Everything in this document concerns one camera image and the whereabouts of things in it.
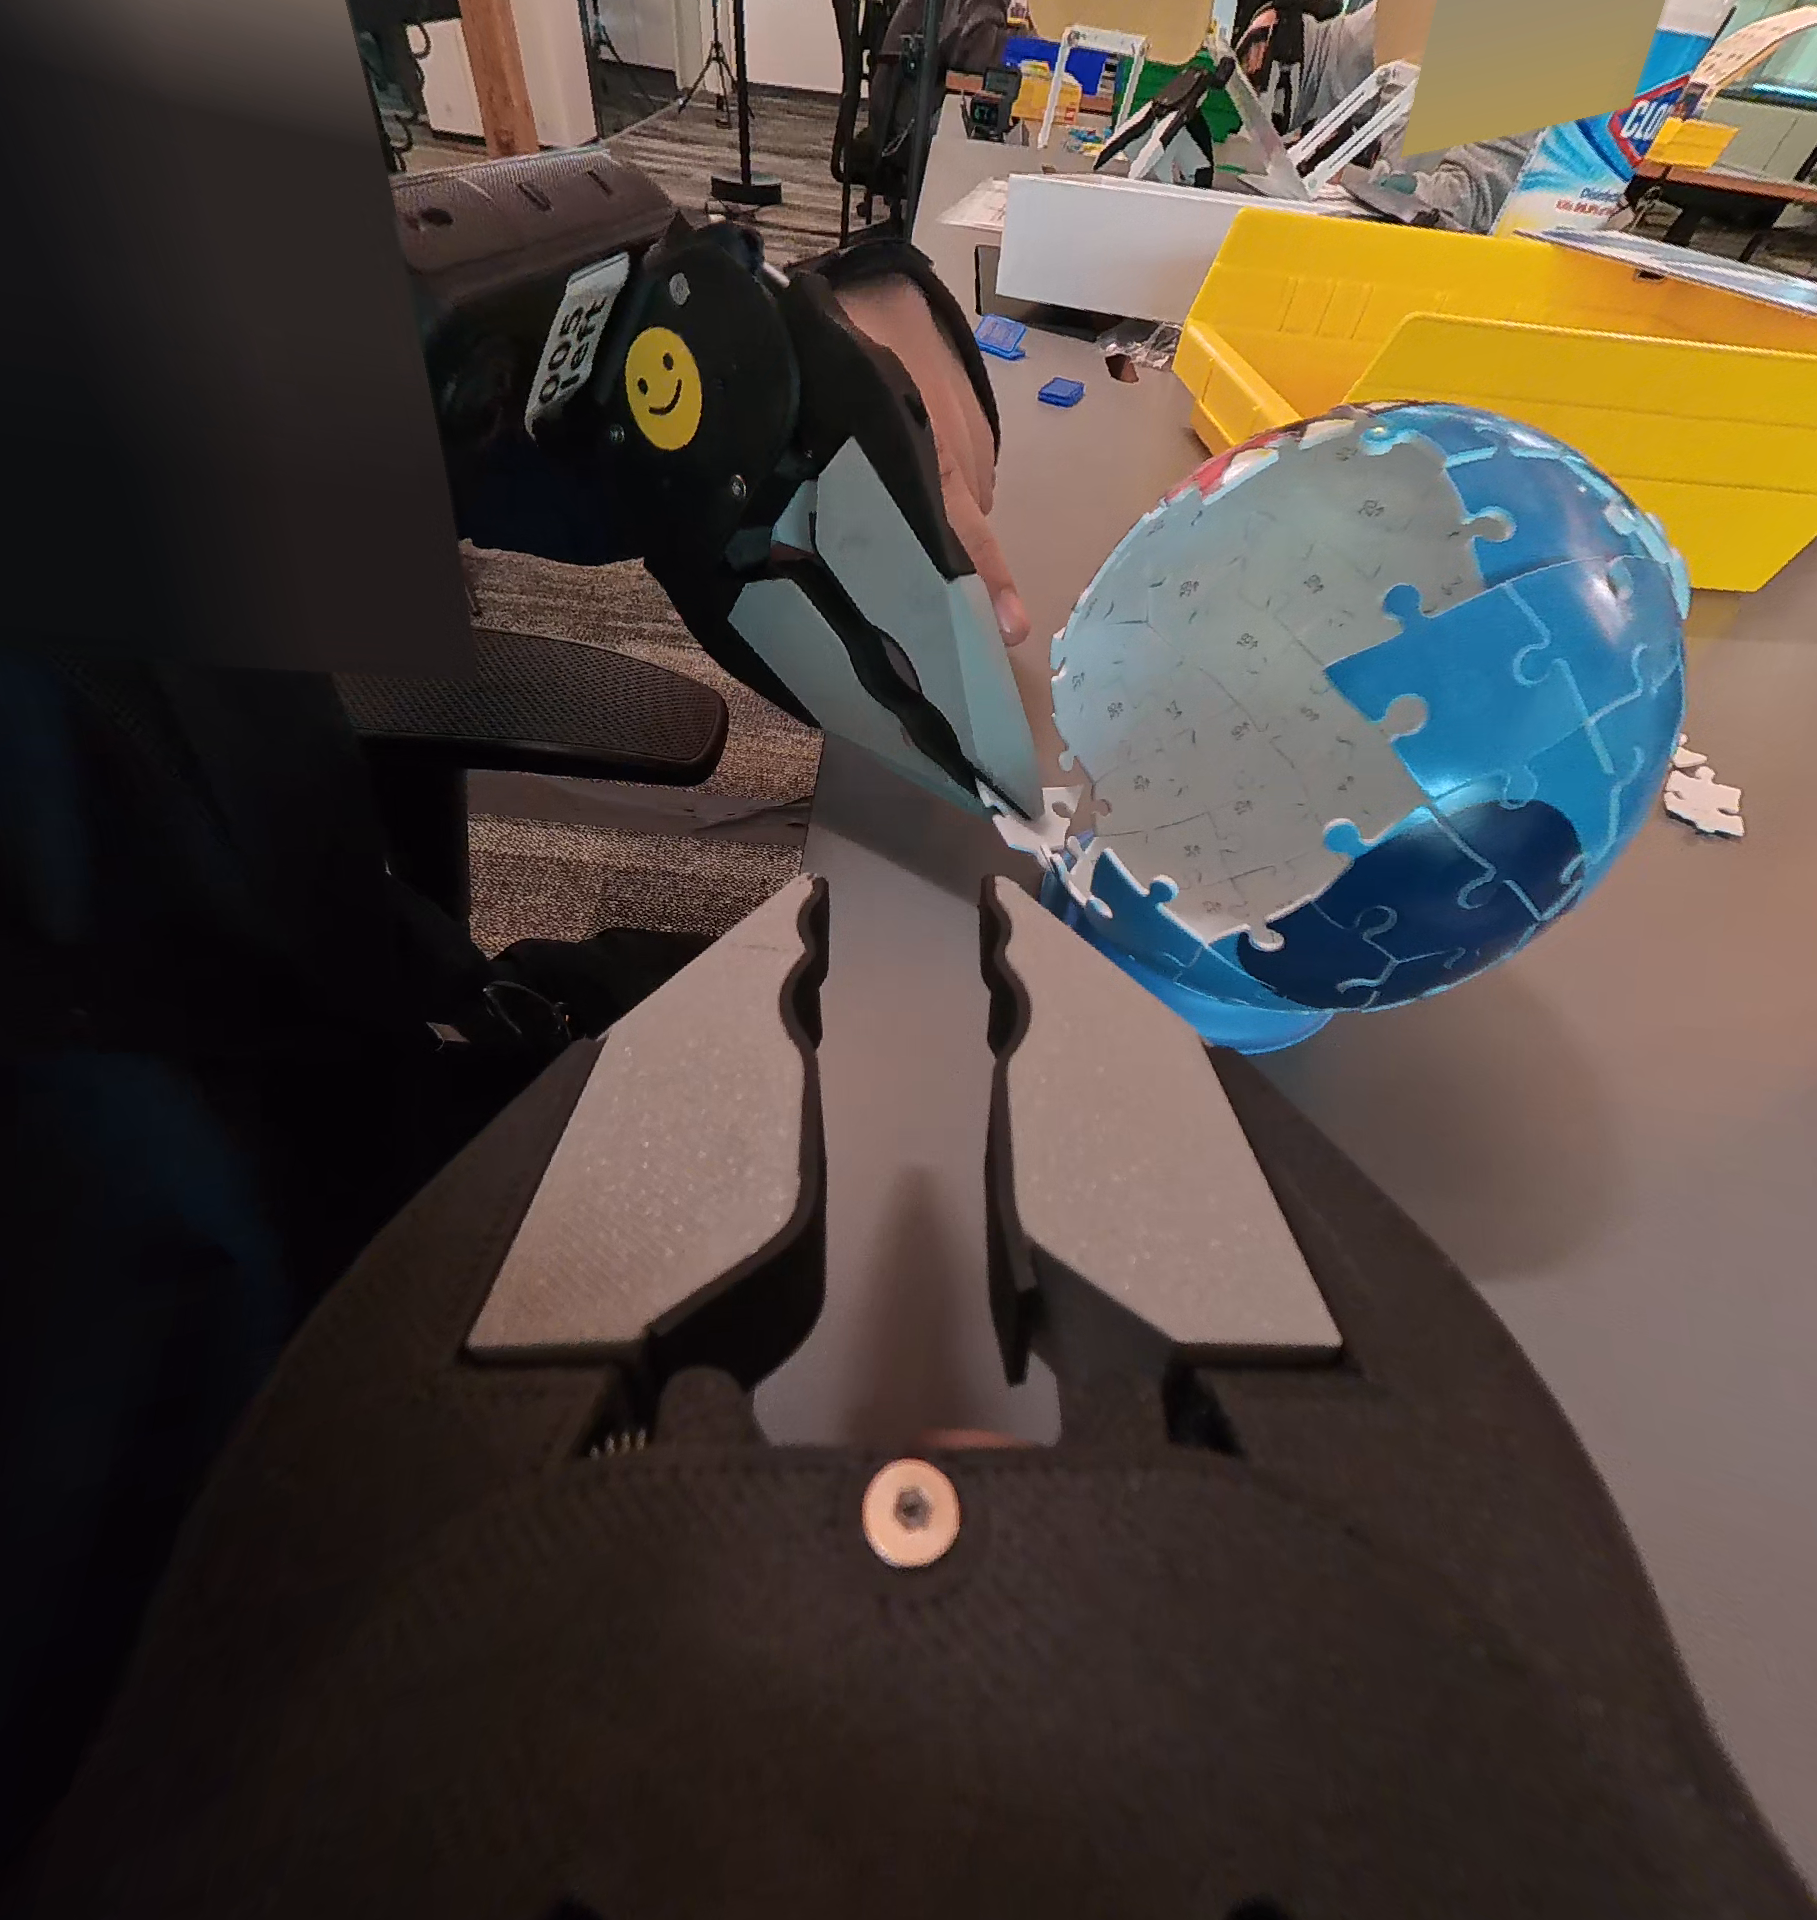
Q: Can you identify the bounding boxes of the wooden side table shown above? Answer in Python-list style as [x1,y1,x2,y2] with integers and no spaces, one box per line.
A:
[1625,158,1817,250]

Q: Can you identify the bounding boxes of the white triangular stand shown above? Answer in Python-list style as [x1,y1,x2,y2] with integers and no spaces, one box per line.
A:
[1222,67,1420,201]

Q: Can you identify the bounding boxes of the black white device on stand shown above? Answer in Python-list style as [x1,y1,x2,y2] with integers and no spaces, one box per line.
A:
[1095,60,1224,184]

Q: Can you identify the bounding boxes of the blue white puzzle ball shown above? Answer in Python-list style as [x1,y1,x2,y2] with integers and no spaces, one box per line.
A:
[1047,398,1693,1041]

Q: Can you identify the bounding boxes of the blue white wipes container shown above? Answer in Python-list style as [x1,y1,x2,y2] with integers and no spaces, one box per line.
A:
[1493,67,1674,244]

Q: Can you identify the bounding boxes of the black office chair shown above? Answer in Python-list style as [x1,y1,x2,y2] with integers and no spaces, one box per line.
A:
[331,623,732,961]

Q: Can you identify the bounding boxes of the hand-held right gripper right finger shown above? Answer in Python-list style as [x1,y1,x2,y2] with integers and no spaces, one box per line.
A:
[980,874,1349,1388]

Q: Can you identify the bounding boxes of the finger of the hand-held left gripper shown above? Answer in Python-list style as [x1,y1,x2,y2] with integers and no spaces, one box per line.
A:
[807,440,1049,824]
[725,559,995,824]

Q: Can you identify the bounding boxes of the white box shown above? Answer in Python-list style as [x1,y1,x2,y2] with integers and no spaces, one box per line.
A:
[992,172,1389,325]

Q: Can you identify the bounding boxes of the person's left hand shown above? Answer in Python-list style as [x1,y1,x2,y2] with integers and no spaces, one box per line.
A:
[828,268,1037,650]

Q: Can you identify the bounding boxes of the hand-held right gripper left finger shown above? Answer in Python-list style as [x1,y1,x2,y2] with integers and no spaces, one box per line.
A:
[462,874,836,1397]

